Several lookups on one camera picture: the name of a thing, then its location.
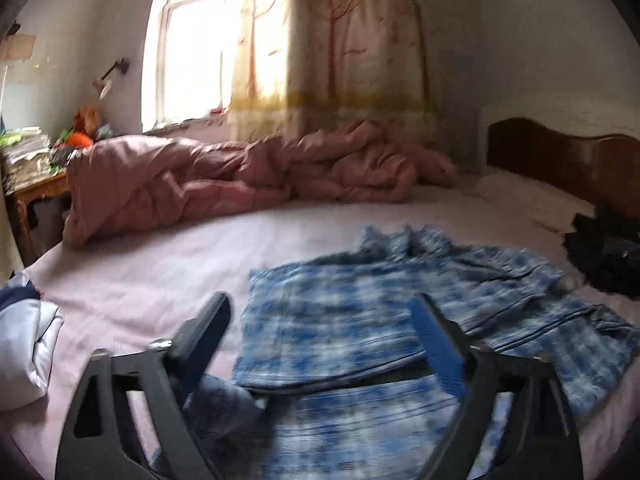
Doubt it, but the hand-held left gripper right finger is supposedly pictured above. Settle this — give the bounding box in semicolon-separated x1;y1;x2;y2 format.
407;294;583;480

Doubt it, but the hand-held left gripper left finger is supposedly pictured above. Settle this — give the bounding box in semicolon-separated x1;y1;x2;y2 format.
55;291;233;480

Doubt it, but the blue plaid shirt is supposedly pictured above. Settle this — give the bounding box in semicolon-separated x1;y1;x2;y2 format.
150;222;640;480

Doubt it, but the pink bed sheet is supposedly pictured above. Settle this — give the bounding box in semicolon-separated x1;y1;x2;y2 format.
0;175;640;480

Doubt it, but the pink quilt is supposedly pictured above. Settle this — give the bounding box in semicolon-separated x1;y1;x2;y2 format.
62;119;458;247

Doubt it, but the white and blue garment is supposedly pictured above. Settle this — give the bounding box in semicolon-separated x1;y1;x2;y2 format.
0;272;66;413

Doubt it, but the pink pillow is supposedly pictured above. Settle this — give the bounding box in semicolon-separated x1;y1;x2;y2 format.
470;170;598;233

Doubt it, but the black jacket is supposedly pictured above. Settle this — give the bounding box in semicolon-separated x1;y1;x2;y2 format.
562;200;640;303

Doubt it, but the wooden side table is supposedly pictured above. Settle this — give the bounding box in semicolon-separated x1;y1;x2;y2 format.
5;170;71;268

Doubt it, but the orange stuffed toy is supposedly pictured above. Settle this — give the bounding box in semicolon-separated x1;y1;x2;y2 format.
52;105;108;153

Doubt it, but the stack of papers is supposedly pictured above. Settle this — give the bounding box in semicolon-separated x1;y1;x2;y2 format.
0;127;56;193

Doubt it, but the window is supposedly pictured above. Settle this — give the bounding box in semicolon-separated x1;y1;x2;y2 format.
140;0;296;133

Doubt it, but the tree print curtain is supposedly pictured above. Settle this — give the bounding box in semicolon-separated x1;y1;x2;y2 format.
227;0;441;146

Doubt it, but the cardboard piece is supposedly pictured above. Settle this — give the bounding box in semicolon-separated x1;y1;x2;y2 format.
0;32;38;63

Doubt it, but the wooden headboard with white frame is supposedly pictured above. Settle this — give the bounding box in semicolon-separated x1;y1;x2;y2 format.
477;89;640;211

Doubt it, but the wall hook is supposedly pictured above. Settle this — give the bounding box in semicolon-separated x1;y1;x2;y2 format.
91;57;131;101

